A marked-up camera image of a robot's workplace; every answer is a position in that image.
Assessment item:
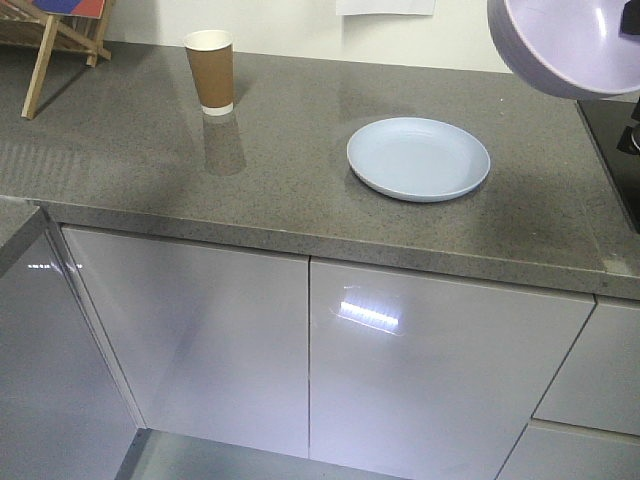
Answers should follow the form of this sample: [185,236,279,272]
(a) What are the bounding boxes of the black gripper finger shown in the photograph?
[620,0,640,36]

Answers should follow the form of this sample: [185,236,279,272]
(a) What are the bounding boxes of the light blue plate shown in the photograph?
[346,117,491,203]

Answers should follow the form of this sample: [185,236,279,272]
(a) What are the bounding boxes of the brown paper cup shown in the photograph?
[183,30,234,116]

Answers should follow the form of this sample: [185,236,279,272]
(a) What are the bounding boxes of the black induction cooktop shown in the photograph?
[577,100,639,232]

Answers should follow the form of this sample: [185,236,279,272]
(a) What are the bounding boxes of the grey drawer fronts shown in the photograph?
[498,297,639,479]

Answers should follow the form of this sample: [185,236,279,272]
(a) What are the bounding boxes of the grey cabinet door right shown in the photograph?
[310,261,594,479]

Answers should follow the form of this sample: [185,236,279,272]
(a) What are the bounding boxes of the blue red poster board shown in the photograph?
[32,0,106,19]

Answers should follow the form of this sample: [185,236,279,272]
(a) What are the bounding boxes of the wooden dish rack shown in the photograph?
[1,1,115,119]

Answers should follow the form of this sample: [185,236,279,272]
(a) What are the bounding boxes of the grey corner cabinet door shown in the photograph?
[1,235,136,479]

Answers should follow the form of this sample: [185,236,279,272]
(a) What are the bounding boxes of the white paper on wall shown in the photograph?
[335,0,436,16]

